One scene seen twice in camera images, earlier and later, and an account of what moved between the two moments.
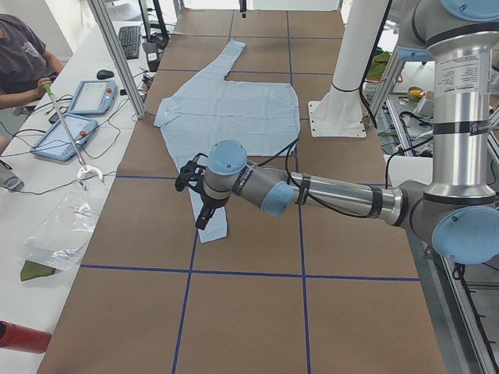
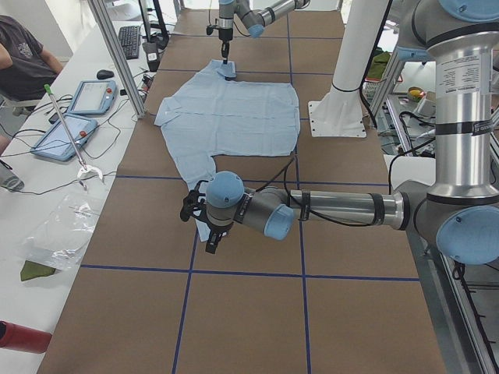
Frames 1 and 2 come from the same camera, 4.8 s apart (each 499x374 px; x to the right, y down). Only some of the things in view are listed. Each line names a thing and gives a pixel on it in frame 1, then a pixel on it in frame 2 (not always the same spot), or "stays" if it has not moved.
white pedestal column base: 339,112 stays
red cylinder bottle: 23,338 stays
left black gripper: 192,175 to 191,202
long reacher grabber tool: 83,169 stays
